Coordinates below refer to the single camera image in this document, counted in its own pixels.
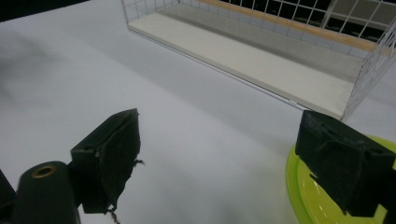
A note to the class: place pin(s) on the green plastic plate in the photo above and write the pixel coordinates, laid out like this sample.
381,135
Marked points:
311,196

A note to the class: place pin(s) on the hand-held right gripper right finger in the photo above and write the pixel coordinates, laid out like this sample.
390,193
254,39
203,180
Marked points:
342,161

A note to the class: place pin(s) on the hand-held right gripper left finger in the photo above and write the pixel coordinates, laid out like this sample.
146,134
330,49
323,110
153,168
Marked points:
106,161

